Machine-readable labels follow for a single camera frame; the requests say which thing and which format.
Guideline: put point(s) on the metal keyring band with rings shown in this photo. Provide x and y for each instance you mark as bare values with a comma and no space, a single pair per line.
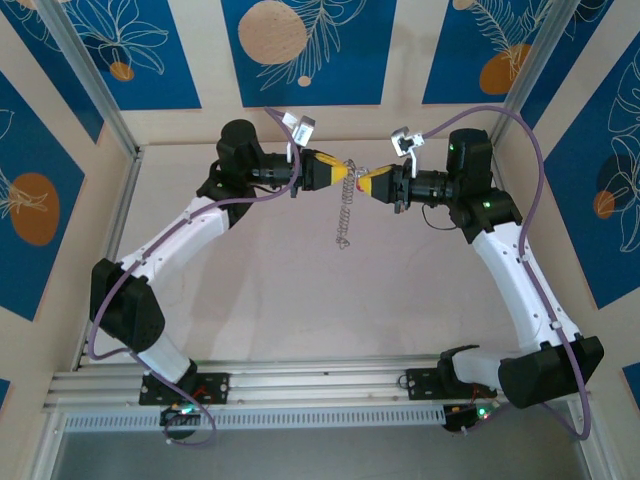
344,220

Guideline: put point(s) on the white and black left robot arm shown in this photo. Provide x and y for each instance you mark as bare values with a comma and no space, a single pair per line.
175,240

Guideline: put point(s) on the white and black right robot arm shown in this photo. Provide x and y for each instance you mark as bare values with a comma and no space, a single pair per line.
520,290

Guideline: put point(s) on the blue panel with beige circle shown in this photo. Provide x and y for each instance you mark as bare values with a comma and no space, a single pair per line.
350,60

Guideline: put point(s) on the small controller circuit board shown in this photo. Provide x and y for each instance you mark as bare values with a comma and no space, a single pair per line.
182,415
465,417

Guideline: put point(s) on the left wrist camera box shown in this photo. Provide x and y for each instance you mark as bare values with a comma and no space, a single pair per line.
305,131

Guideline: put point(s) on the blue floral wall panel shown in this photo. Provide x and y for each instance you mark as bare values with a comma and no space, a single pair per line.
62,80
165,75
575,225
555,75
30,275
450,60

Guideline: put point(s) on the aluminium frame post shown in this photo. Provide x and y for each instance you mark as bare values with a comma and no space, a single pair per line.
533,70
89,67

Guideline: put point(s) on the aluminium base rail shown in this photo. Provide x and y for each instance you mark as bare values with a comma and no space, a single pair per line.
320,387

